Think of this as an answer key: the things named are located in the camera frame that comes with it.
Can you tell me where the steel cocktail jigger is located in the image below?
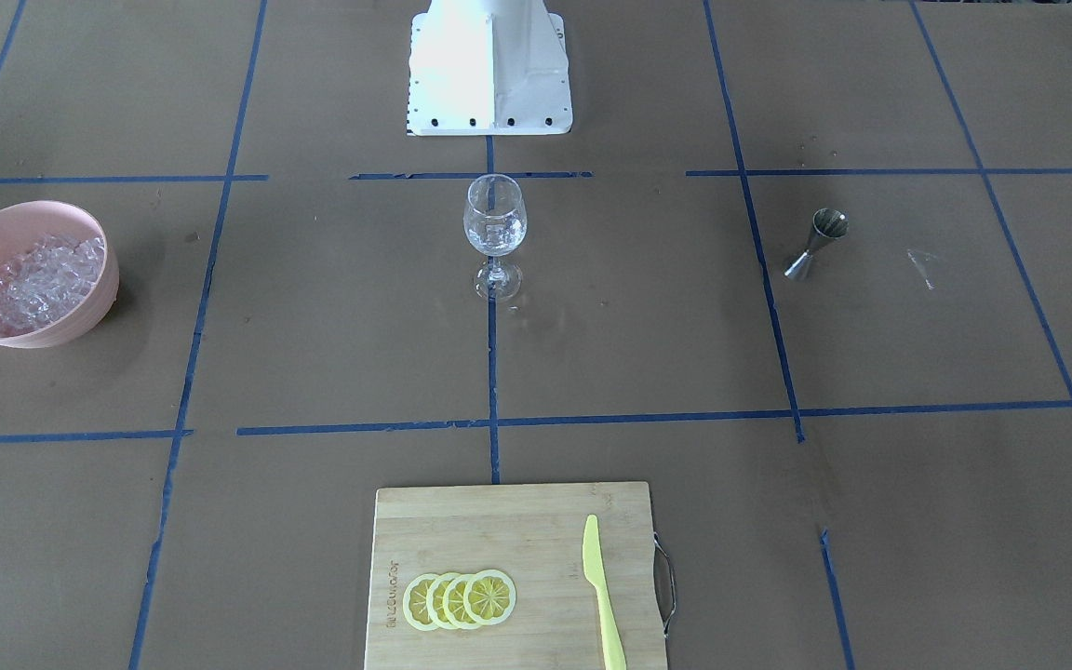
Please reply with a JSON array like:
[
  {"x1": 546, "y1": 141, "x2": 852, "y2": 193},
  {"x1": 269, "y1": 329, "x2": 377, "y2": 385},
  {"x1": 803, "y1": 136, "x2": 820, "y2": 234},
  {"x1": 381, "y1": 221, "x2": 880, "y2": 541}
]
[{"x1": 784, "y1": 208, "x2": 850, "y2": 281}]

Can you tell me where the clear wine glass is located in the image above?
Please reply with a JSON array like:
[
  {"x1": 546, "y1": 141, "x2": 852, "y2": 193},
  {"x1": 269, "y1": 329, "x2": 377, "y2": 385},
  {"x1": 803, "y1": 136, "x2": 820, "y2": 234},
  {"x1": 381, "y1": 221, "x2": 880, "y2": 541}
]
[{"x1": 463, "y1": 173, "x2": 528, "y2": 302}]

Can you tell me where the clear ice cube pile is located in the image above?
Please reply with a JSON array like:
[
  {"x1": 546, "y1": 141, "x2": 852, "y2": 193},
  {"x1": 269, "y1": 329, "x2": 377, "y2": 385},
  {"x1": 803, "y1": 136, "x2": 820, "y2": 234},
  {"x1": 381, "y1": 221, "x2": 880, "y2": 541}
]
[{"x1": 0, "y1": 234, "x2": 106, "y2": 338}]

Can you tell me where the bamboo cutting board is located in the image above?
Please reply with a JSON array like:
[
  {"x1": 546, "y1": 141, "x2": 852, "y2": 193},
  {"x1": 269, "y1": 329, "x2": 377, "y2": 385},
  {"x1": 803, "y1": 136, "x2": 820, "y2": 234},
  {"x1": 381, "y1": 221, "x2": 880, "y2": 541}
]
[{"x1": 363, "y1": 482, "x2": 668, "y2": 669}]

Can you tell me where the yellow plastic knife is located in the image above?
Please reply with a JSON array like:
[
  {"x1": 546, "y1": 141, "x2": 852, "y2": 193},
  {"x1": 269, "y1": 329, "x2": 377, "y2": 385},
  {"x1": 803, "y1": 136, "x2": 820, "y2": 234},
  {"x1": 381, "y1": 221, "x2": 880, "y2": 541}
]
[{"x1": 582, "y1": 513, "x2": 628, "y2": 669}]

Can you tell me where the pink plastic bowl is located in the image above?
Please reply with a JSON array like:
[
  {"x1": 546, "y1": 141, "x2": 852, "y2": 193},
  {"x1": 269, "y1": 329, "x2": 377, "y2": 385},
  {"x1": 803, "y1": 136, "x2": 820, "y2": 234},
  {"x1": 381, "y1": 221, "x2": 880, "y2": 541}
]
[{"x1": 0, "y1": 200, "x2": 120, "y2": 349}]

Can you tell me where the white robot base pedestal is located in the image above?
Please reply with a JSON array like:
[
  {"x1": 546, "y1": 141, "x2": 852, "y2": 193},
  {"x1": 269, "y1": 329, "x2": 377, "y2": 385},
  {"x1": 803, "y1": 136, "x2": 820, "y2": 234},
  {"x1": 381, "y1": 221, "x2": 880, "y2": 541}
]
[{"x1": 406, "y1": 1, "x2": 574, "y2": 137}]

